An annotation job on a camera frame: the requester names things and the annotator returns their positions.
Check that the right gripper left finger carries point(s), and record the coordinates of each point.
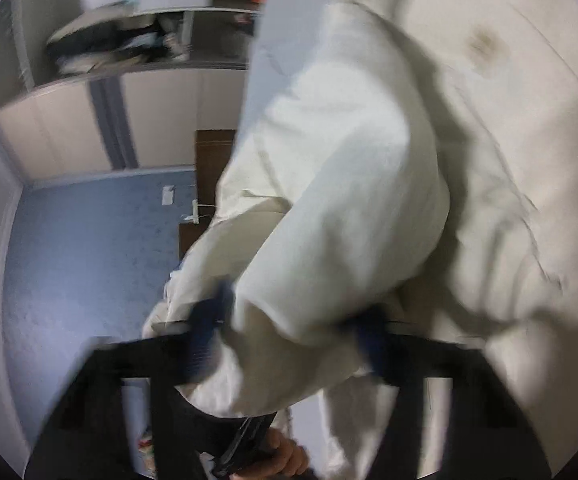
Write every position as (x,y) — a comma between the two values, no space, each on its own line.
(121,415)

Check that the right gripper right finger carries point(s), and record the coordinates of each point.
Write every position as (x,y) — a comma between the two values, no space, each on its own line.
(452,418)

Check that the white hooded puffer jacket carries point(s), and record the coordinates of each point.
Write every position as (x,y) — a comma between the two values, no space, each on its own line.
(426,165)

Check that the person's left hand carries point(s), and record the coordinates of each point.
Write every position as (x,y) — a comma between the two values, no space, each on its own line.
(287,459)

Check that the brown wooden nightstand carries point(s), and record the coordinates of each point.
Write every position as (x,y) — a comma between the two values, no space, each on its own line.
(213,150)

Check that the beige wardrobe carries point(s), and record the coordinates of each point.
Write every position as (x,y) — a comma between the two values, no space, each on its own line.
(146,119)

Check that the white shelf with drawers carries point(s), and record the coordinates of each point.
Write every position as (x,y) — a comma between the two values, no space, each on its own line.
(43,41)

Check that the light blue bed quilt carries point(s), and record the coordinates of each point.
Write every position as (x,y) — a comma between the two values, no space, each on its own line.
(284,37)

